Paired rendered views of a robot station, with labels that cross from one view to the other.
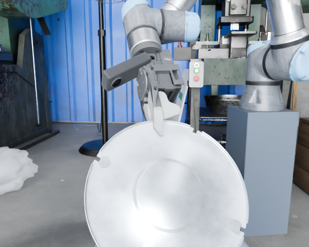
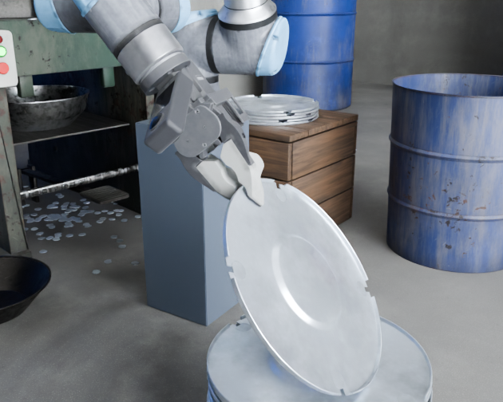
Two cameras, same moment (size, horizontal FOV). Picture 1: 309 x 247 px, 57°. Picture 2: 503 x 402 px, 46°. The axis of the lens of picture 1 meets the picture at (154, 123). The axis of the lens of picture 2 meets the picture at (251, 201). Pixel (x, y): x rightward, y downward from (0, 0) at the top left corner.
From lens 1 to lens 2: 0.56 m
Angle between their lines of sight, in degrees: 49
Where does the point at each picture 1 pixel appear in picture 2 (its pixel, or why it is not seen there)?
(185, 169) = (303, 242)
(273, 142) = not seen: hidden behind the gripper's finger
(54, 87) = not seen: outside the picture
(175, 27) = (170, 15)
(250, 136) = not seen: hidden behind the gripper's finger
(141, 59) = (187, 85)
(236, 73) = (61, 49)
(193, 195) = (326, 271)
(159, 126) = (260, 191)
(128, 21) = (119, 10)
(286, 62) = (253, 50)
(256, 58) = (192, 41)
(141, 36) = (164, 41)
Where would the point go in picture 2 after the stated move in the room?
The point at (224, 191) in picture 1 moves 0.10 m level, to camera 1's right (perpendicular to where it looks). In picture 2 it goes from (336, 254) to (371, 232)
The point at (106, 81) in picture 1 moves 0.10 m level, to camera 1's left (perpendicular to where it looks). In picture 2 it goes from (172, 137) to (98, 155)
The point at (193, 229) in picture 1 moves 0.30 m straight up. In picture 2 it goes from (342, 310) to (356, 77)
